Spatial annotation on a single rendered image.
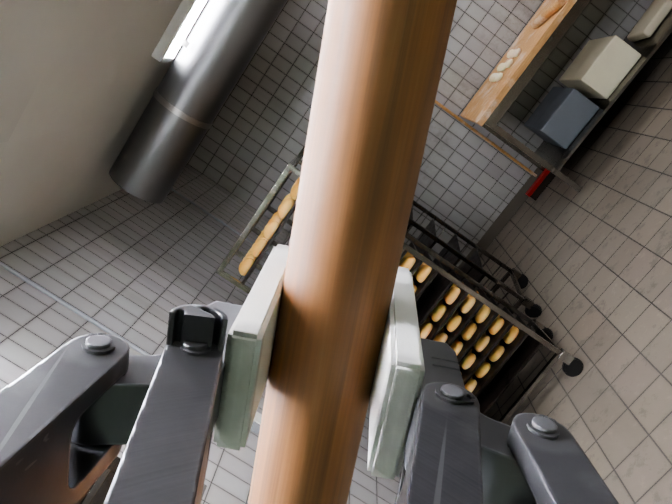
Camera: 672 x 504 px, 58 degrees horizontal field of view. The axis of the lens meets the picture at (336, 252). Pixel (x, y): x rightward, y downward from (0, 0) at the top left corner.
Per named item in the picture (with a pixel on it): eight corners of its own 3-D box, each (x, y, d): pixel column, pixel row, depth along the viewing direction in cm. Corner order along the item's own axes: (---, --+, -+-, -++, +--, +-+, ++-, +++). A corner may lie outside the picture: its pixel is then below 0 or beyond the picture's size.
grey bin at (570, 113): (566, 150, 435) (540, 130, 432) (546, 142, 483) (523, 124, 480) (600, 107, 426) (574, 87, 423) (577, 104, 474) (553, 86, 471)
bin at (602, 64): (607, 99, 424) (580, 79, 421) (581, 98, 472) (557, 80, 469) (642, 55, 415) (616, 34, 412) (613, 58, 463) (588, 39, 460)
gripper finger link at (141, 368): (196, 468, 12) (50, 441, 12) (245, 354, 17) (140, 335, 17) (205, 404, 12) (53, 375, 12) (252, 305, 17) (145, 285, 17)
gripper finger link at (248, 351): (243, 454, 14) (211, 448, 14) (283, 329, 21) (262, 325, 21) (261, 338, 13) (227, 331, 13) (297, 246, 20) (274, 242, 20)
